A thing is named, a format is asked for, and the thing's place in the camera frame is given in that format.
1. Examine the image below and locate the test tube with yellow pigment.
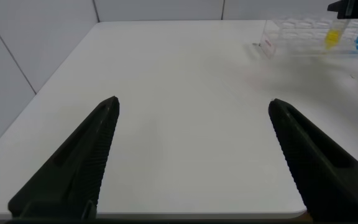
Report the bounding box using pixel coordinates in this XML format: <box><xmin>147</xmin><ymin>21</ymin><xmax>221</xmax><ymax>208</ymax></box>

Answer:
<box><xmin>323</xmin><ymin>17</ymin><xmax>351</xmax><ymax>51</ymax></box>

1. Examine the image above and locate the clear plastic test tube rack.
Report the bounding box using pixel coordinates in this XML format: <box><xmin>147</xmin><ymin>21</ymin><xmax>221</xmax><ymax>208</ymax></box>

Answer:
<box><xmin>257</xmin><ymin>17</ymin><xmax>358</xmax><ymax>59</ymax></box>

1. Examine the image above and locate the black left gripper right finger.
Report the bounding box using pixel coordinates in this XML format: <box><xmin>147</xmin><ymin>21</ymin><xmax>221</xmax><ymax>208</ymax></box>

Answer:
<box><xmin>268</xmin><ymin>98</ymin><xmax>358</xmax><ymax>223</ymax></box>

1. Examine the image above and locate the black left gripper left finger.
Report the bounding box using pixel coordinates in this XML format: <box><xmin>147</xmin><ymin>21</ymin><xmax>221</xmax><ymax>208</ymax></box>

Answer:
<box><xmin>7</xmin><ymin>95</ymin><xmax>121</xmax><ymax>219</ymax></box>

